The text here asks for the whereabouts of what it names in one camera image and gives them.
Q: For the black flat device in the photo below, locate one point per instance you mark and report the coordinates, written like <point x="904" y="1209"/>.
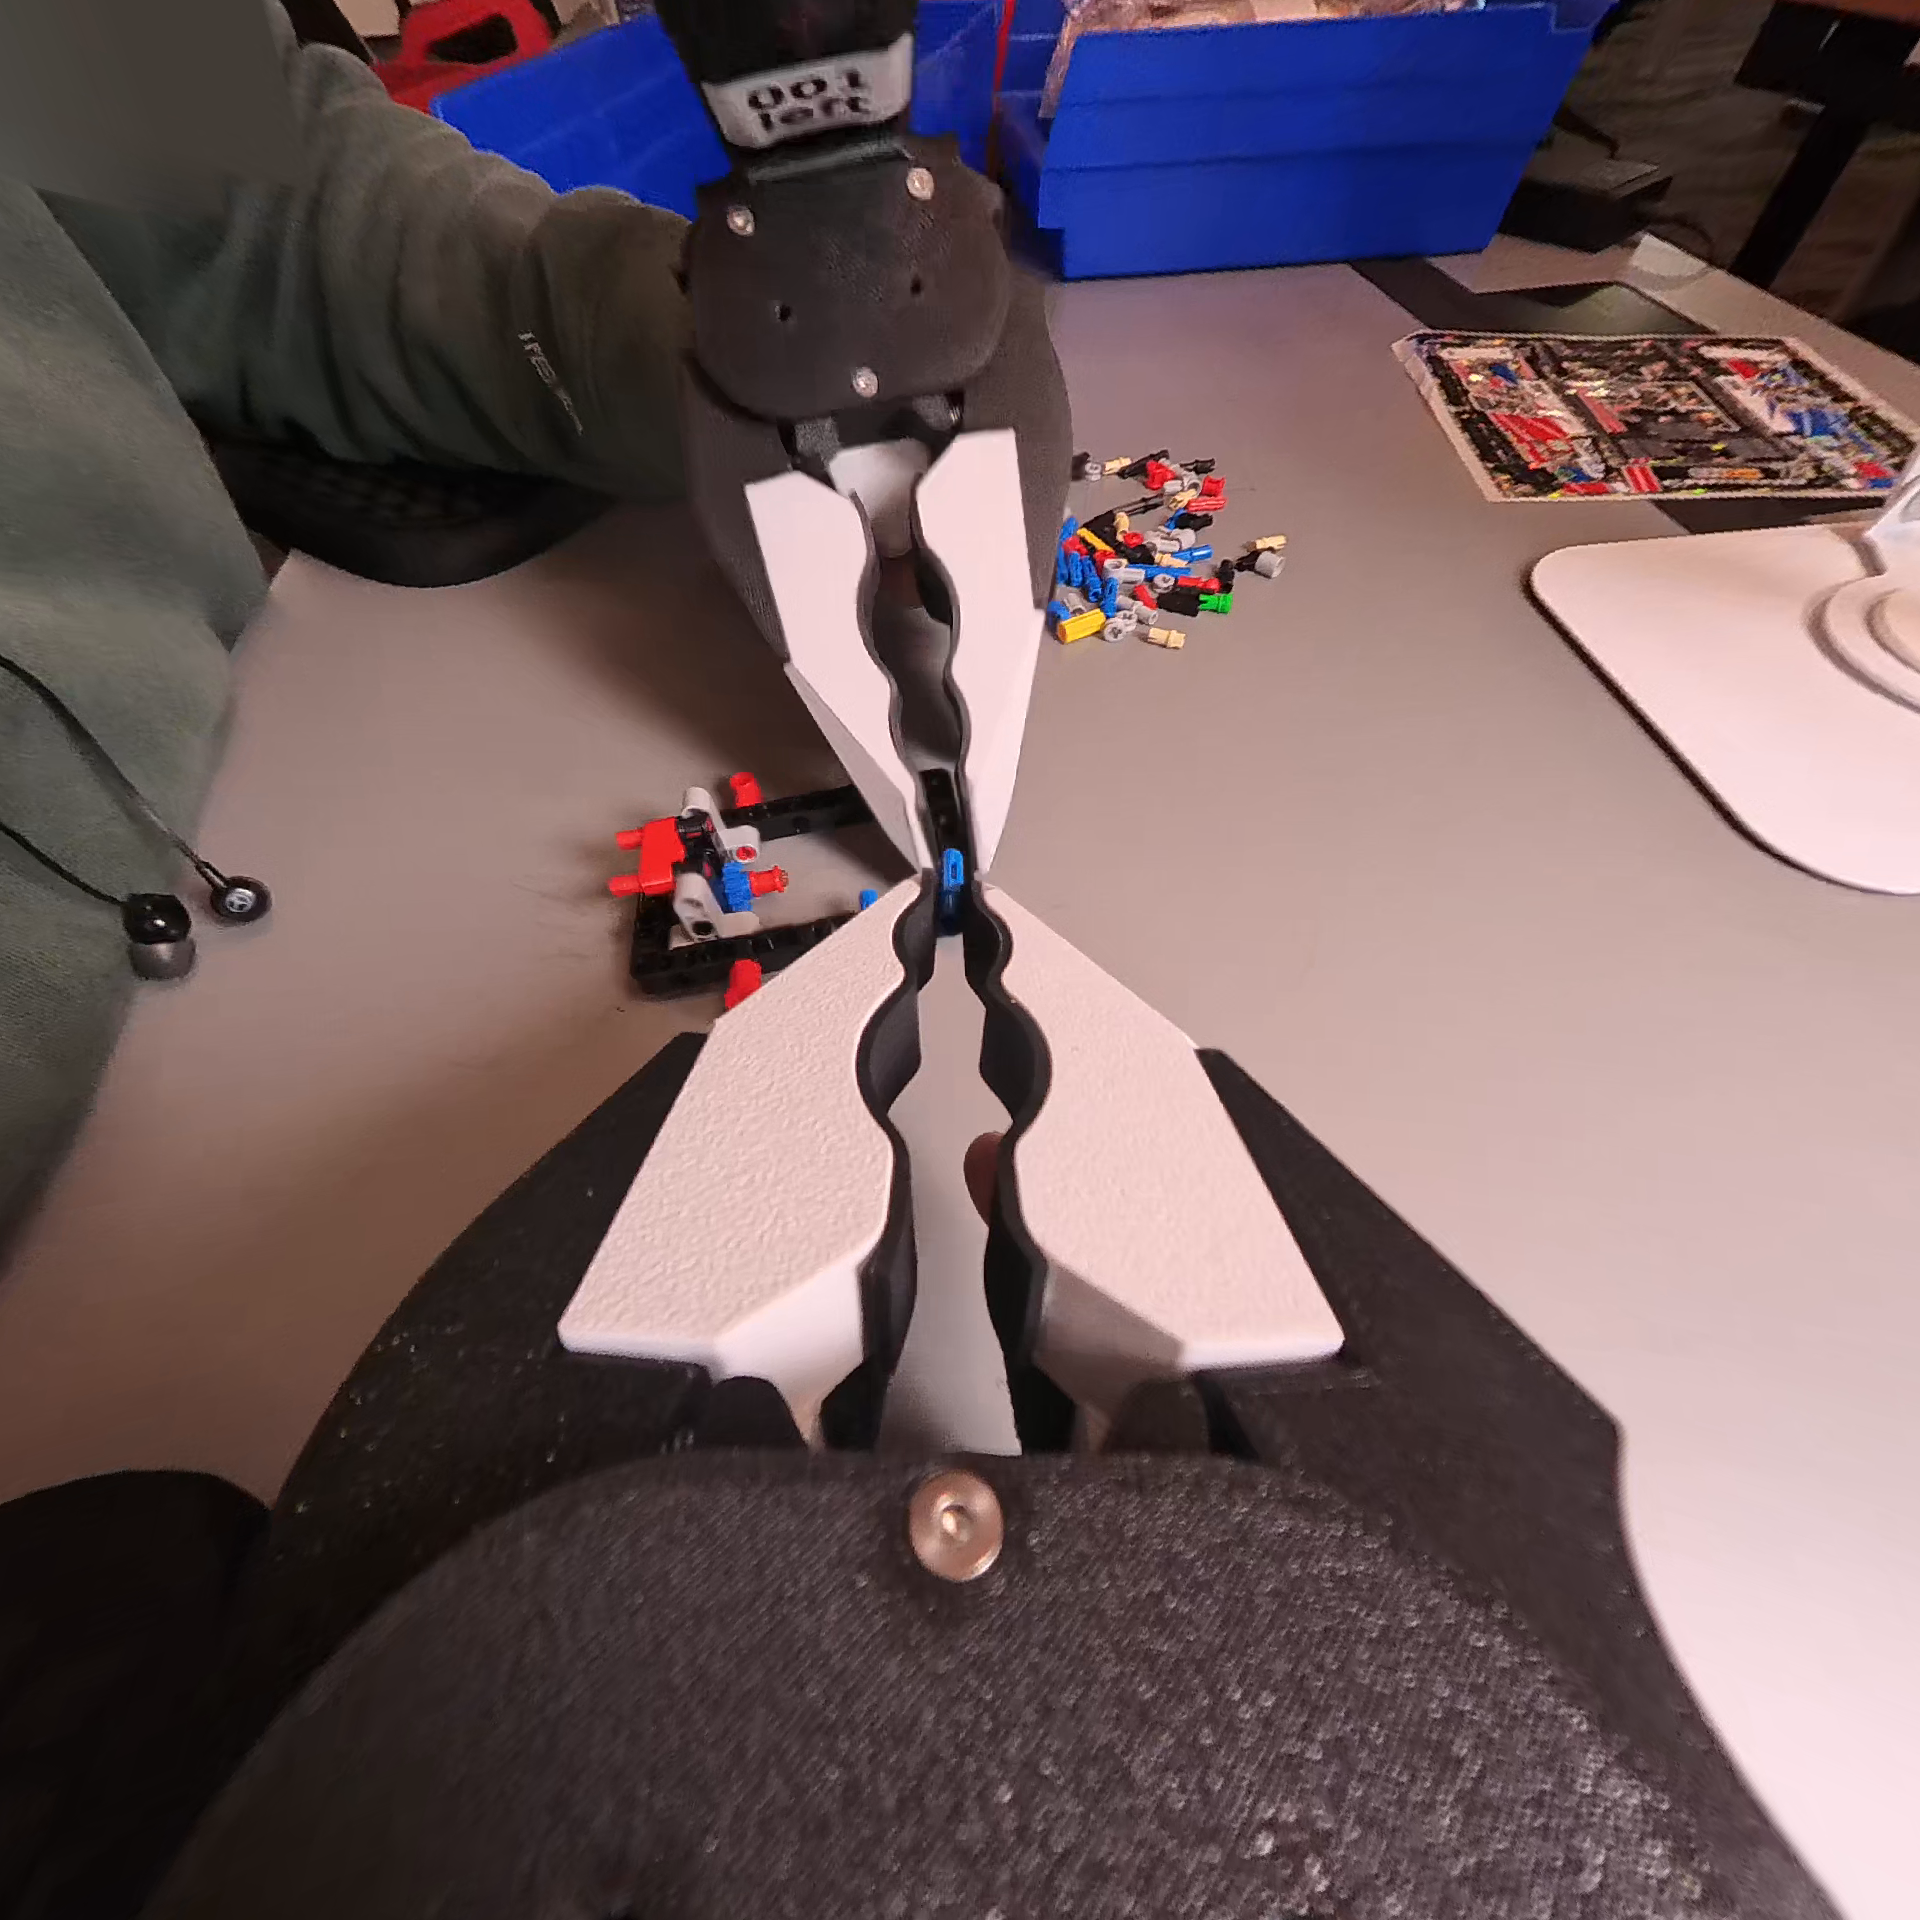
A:
<point x="1591" y="180"/>

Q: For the person's left forearm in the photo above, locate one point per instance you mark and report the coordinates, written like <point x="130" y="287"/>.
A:
<point x="421" y="284"/>

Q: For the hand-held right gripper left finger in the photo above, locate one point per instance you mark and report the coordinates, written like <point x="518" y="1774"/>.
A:
<point x="734" y="1185"/>

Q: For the black knit cloth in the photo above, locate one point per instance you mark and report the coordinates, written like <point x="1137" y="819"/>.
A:
<point x="404" y="518"/>
<point x="105" y="1694"/>

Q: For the clear bags of parts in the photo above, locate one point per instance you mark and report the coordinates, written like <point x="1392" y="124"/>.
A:
<point x="1275" y="13"/>

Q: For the pile of small lego pieces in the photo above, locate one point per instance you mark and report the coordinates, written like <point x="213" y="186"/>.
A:
<point x="1141" y="554"/>

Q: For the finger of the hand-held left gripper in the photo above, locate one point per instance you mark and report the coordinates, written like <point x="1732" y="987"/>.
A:
<point x="991" y="601"/>
<point x="818" y="601"/>

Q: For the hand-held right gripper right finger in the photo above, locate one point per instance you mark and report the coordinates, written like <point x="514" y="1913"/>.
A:
<point x="1170" y="1185"/>

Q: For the person's right hand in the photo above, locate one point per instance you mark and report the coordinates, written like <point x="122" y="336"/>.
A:
<point x="982" y="1178"/>

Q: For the lego instruction booklet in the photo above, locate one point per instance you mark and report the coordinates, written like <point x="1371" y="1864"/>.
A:
<point x="1651" y="413"/>

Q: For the blue plastic bin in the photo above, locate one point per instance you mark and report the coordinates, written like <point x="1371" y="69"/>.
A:
<point x="585" y="121"/>
<point x="1275" y="151"/>

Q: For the black lego frame assembly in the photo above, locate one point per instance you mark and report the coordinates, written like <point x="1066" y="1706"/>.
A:
<point x="705" y="952"/>

